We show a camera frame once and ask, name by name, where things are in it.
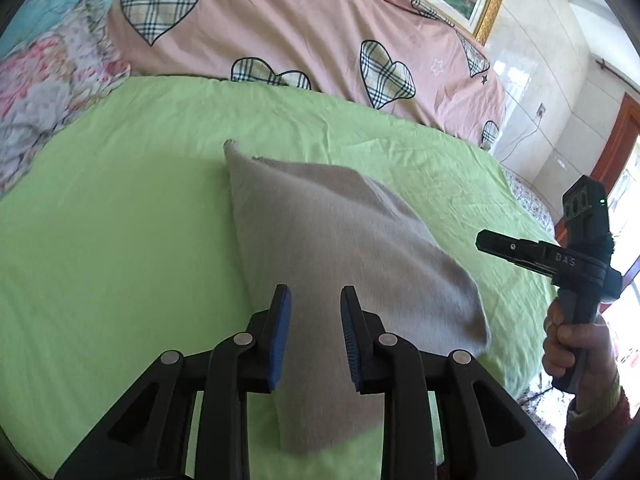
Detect pink quilt with plaid hearts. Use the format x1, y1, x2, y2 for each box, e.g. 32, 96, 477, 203
107, 0, 506, 148

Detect green bed sheet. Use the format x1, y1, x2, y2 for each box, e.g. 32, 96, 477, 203
1, 77, 553, 477

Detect purple pink floral cloth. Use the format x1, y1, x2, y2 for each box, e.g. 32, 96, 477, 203
1, 0, 131, 194

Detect wooden window frame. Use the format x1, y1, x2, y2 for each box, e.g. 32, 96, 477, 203
554, 91, 640, 246

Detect floral mattress edge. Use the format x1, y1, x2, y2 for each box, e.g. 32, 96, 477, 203
504, 169, 555, 413

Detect black cable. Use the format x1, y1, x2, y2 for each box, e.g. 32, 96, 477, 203
497, 109, 547, 166

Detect beige knitted sweater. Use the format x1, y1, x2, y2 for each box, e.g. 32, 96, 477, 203
224, 142, 490, 455

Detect red fuzzy sweater sleeve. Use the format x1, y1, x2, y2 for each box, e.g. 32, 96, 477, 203
564, 379, 634, 479

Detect person's right hand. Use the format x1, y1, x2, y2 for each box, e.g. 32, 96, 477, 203
542, 298, 617, 413

